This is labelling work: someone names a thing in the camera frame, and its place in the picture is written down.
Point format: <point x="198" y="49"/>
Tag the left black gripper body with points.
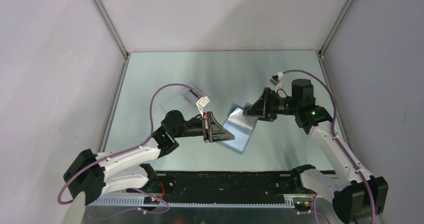
<point x="205" y="126"/>

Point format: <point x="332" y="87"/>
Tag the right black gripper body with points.
<point x="273" y="104"/>

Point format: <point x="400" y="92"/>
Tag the blue leather card holder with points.
<point x="240" y="126"/>

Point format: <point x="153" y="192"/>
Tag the clear plastic card box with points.
<point x="180" y="101"/>

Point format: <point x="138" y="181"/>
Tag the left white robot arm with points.
<point x="96" y="174"/>

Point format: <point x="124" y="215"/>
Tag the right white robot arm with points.
<point x="356" y="193"/>

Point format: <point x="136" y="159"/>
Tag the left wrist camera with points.
<point x="202" y="103"/>

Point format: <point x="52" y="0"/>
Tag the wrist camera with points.
<point x="276" y="80"/>
<point x="202" y="103"/>

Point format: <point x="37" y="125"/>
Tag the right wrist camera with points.
<point x="276" y="80"/>

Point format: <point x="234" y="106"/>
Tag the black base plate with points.
<point x="219" y="187"/>

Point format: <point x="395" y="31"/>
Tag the aluminium frame rail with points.
<point x="110" y="26"/>

